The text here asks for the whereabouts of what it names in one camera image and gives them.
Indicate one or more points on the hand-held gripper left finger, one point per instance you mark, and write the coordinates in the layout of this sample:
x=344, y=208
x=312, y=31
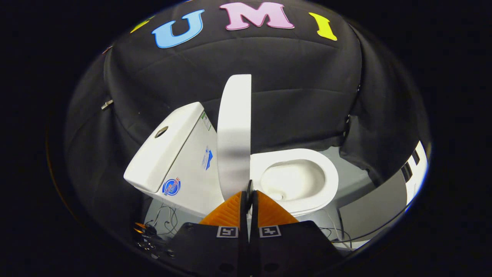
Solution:
x=243, y=215

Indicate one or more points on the silver flush button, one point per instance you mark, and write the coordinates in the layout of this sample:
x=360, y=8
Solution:
x=161, y=131

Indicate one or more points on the white toilet lid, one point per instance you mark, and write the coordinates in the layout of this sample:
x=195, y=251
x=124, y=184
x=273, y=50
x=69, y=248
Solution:
x=234, y=130

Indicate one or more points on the white toilet tank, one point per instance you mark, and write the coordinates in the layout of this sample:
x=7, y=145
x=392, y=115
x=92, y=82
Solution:
x=180, y=161

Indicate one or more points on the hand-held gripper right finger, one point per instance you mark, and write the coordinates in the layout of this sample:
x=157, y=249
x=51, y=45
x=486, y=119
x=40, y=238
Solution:
x=253, y=215

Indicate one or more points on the grey panel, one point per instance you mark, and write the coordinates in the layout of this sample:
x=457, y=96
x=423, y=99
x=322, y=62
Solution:
x=373, y=211

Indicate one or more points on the black backdrop cloth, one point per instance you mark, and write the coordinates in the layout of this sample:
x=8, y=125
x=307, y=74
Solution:
x=292, y=88

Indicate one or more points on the black round lid pull tab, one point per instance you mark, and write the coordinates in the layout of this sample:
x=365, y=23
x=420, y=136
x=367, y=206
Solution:
x=249, y=188

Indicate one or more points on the black and white striped board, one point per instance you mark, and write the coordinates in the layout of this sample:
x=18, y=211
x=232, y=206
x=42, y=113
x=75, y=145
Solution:
x=417, y=169

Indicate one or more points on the silver cloth clip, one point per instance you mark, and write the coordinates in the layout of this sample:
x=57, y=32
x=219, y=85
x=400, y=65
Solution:
x=107, y=104

